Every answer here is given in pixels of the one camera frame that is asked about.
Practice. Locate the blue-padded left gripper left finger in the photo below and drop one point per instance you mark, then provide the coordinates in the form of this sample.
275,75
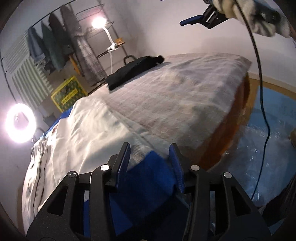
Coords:
122,162

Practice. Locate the blue denim hanging jacket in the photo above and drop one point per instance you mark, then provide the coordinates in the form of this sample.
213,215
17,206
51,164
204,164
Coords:
36,46

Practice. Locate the plaid-sheeted bed mattress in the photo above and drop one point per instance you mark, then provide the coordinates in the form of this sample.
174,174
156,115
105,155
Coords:
196,101

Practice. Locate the folded black garment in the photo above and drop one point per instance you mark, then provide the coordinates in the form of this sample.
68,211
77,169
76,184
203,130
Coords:
132,69

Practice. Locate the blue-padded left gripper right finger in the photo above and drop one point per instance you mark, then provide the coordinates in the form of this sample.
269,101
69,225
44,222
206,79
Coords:
181,168

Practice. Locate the dark green hanging jacket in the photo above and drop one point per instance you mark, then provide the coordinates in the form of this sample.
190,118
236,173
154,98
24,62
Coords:
55,51

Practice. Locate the white and blue jacket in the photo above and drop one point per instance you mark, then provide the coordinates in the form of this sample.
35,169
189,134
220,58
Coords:
84,139

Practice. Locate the bright ring light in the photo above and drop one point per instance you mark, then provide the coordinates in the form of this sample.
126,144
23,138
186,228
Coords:
20,123

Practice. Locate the clear plastic wrap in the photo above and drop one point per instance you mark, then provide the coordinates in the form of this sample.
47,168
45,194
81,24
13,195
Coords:
262,171

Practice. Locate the gloved right hand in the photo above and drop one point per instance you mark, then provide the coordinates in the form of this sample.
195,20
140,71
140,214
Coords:
261,17

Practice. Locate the yellow green storage box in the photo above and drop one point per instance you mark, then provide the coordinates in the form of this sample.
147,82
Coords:
67,93

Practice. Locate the grey plaid hanging coat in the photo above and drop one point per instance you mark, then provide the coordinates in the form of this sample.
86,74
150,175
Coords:
90,65

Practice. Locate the striped white green wall cloth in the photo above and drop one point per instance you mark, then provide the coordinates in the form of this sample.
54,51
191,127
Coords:
28,78

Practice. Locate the blue floor mat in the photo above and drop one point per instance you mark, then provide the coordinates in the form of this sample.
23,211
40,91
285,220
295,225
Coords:
279,110

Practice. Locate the black hanging coat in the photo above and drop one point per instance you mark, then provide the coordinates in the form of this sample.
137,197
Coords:
61,35

